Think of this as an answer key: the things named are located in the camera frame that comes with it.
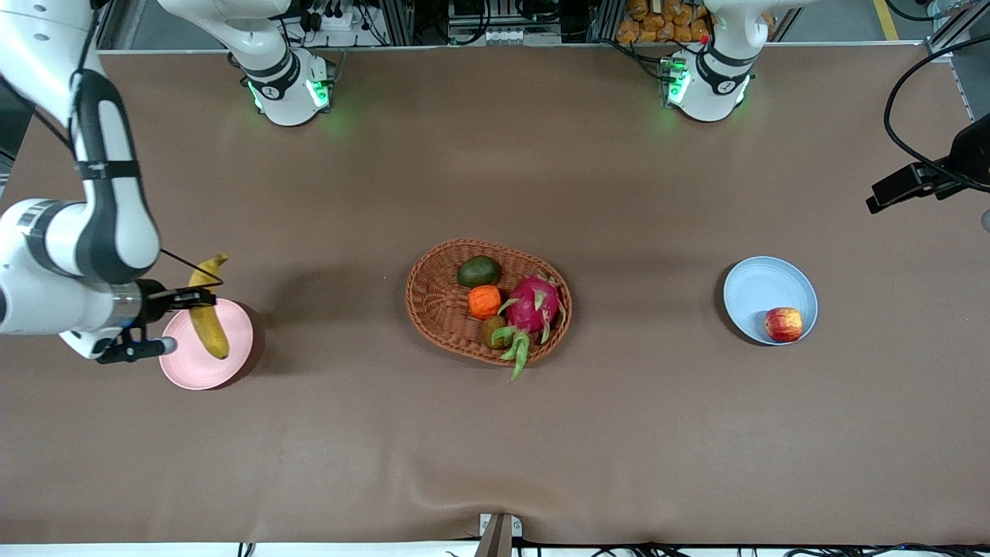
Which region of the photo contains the red apple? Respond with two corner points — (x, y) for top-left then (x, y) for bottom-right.
(764, 306), (804, 343)

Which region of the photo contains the green avocado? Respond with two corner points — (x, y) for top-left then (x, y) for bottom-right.
(456, 255), (502, 289)

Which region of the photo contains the pink dragon fruit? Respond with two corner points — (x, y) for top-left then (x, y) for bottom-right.
(491, 273), (563, 381)

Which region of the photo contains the brown table cloth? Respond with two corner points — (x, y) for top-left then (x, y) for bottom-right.
(0, 43), (990, 546)

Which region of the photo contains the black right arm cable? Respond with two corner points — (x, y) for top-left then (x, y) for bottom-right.
(31, 0), (225, 287)

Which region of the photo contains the blue plate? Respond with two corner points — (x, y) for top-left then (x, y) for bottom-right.
(722, 255), (819, 346)

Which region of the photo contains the pile of orange objects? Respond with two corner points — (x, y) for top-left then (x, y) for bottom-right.
(616, 0), (778, 45)

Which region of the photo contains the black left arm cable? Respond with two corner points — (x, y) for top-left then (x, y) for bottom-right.
(883, 35), (990, 196)

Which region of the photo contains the orange tangerine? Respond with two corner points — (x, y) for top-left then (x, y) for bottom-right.
(467, 284), (504, 320)

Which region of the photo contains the brown wicker basket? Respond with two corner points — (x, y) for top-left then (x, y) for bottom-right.
(405, 237), (573, 367)

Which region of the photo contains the white power strip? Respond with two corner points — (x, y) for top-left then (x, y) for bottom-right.
(306, 6), (358, 32)

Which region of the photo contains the pink plate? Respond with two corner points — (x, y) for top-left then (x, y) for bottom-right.
(159, 298), (254, 391)

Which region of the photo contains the yellow banana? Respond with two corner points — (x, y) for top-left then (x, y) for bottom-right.
(188, 254), (231, 361)

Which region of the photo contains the metal bracket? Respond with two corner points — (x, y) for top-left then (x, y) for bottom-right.
(478, 512), (524, 557)

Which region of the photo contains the aluminium frame profile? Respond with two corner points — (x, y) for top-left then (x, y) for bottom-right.
(589, 0), (623, 43)
(924, 0), (990, 63)
(383, 0), (415, 46)

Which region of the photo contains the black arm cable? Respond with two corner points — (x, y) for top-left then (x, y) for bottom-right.
(883, 35), (990, 196)
(31, 0), (225, 287)

